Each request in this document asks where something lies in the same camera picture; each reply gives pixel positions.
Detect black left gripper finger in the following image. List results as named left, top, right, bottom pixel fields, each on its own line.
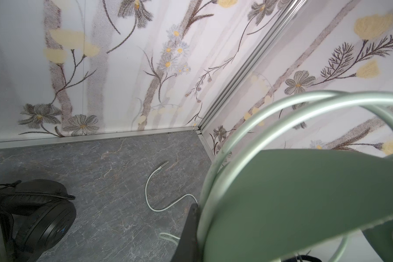
left=171, top=204, right=199, bottom=262

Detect black blue headphones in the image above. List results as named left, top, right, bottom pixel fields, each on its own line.
left=0, top=179, right=77, bottom=262

